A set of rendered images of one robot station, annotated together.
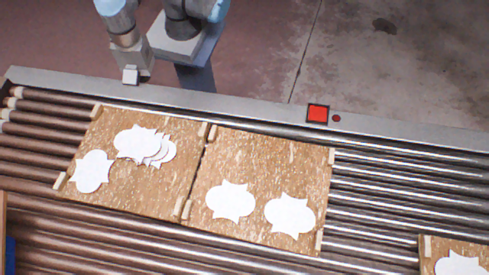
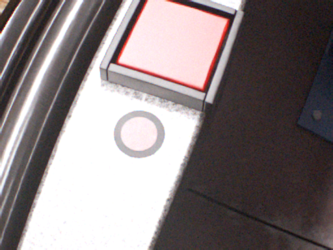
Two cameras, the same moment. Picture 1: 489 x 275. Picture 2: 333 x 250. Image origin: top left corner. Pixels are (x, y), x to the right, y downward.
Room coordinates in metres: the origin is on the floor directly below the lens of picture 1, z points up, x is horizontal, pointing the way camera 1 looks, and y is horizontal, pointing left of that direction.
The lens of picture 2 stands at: (0.67, -0.51, 1.37)
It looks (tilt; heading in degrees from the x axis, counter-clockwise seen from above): 66 degrees down; 94
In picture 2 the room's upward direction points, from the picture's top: 1 degrees clockwise
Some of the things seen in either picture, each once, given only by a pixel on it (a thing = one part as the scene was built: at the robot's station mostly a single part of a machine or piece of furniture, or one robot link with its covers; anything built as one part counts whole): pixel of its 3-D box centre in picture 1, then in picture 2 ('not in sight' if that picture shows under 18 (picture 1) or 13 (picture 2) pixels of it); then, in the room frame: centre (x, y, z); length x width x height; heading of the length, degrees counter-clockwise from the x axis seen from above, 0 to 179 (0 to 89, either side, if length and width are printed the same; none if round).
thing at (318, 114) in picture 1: (317, 114); (174, 43); (0.66, -0.25, 0.92); 0.06 x 0.06 x 0.01; 75
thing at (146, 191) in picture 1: (136, 158); not in sight; (0.54, 0.37, 0.93); 0.41 x 0.35 x 0.02; 73
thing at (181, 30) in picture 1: (181, 18); not in sight; (1.14, 0.22, 0.97); 0.15 x 0.15 x 0.10
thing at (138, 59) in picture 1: (130, 59); not in sight; (0.70, 0.31, 1.23); 0.12 x 0.09 x 0.16; 169
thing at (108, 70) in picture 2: (317, 114); (174, 42); (0.66, -0.25, 0.92); 0.08 x 0.08 x 0.02; 75
